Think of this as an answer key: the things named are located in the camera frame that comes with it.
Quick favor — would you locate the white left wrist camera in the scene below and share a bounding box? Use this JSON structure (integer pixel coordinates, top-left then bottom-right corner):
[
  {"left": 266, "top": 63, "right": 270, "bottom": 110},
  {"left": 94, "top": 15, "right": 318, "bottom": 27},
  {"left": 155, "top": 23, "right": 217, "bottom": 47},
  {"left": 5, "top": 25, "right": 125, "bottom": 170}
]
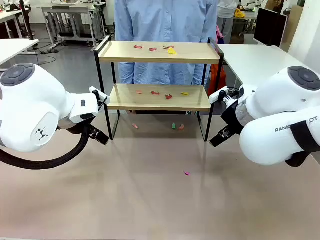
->
[{"left": 88, "top": 85, "right": 111, "bottom": 107}]

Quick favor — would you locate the brown cardboard panel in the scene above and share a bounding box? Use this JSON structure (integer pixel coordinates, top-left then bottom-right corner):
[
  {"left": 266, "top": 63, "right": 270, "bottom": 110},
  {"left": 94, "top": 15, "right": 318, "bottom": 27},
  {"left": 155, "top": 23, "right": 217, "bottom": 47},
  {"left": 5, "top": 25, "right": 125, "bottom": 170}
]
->
[{"left": 283, "top": 4, "right": 305, "bottom": 50}]

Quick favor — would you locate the black monitor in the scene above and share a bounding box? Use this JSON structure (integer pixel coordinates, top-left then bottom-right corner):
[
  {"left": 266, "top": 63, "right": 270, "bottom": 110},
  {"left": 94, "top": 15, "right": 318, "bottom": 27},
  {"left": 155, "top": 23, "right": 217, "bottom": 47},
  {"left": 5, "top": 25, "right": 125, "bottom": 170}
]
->
[{"left": 253, "top": 7, "right": 289, "bottom": 48}]

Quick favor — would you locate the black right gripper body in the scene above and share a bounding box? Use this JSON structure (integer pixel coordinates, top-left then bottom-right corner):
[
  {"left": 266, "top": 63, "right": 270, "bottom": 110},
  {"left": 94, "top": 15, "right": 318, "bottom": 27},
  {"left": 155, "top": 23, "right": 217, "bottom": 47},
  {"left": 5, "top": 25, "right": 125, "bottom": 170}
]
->
[{"left": 220, "top": 100, "right": 245, "bottom": 137}]

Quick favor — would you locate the person in blue shirt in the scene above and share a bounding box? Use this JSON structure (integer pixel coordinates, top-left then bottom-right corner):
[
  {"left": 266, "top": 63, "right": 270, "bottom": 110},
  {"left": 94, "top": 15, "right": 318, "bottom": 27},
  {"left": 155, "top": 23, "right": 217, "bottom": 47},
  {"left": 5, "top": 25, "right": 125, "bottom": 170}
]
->
[{"left": 114, "top": 0, "right": 220, "bottom": 86}]

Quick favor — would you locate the background person white shirt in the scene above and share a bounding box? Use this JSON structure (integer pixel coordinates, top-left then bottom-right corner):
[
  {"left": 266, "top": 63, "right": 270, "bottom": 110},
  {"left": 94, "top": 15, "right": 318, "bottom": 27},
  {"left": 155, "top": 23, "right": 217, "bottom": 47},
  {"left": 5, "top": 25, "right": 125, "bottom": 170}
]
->
[{"left": 216, "top": 0, "right": 241, "bottom": 45}]

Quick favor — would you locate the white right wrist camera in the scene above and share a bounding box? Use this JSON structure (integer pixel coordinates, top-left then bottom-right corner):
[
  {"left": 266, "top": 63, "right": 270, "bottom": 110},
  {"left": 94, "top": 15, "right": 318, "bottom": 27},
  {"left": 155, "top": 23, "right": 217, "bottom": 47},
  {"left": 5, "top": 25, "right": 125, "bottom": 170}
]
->
[{"left": 208, "top": 85, "right": 240, "bottom": 106}]

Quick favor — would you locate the grey background workbench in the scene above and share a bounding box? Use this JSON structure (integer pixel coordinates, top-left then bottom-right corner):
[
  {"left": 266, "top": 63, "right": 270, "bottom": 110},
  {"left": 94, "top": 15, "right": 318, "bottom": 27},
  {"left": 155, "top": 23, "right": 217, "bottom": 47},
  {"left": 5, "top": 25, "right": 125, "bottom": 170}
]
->
[{"left": 40, "top": 2, "right": 102, "bottom": 49}]

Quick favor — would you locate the white side table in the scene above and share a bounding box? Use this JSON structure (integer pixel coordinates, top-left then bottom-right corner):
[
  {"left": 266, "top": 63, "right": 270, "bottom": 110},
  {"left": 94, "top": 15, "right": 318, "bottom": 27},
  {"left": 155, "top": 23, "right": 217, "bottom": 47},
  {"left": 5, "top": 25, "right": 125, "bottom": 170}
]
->
[{"left": 0, "top": 38, "right": 40, "bottom": 67}]

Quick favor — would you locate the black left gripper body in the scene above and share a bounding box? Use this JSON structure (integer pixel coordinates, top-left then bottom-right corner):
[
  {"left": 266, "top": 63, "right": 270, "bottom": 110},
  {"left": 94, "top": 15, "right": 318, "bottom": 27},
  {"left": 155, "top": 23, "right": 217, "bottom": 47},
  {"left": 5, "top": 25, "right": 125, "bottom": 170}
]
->
[{"left": 59, "top": 119, "right": 89, "bottom": 135}]

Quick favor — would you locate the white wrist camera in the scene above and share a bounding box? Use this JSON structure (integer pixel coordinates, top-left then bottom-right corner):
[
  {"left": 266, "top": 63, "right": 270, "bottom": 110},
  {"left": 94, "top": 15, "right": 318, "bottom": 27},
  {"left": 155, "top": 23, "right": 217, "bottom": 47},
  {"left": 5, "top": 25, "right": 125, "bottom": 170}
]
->
[
  {"left": 88, "top": 85, "right": 111, "bottom": 107},
  {"left": 208, "top": 85, "right": 240, "bottom": 106}
]

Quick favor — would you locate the two-tier wooden shelf black frame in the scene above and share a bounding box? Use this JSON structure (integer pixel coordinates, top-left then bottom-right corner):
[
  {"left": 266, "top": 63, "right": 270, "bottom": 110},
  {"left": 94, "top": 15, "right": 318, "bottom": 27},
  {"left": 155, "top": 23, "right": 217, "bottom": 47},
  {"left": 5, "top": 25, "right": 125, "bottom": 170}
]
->
[{"left": 94, "top": 35, "right": 225, "bottom": 143}]

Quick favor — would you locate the white background desk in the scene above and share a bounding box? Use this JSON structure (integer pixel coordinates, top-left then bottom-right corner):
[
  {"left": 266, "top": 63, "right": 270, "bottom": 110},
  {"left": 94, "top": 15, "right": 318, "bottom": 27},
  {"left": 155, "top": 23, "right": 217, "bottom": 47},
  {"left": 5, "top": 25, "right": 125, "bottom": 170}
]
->
[{"left": 0, "top": 9, "right": 24, "bottom": 40}]

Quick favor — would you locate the large white desk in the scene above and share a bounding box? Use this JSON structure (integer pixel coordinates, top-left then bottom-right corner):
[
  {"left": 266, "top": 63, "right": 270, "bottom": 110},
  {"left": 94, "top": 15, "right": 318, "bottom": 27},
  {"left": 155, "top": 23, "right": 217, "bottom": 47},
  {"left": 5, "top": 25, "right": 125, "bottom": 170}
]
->
[{"left": 216, "top": 44, "right": 309, "bottom": 87}]

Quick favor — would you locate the orange fabric object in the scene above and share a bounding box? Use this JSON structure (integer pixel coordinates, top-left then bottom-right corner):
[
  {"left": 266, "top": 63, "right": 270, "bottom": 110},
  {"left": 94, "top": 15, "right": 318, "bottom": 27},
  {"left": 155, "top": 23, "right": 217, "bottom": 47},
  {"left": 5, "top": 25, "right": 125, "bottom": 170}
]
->
[{"left": 206, "top": 63, "right": 227, "bottom": 98}]

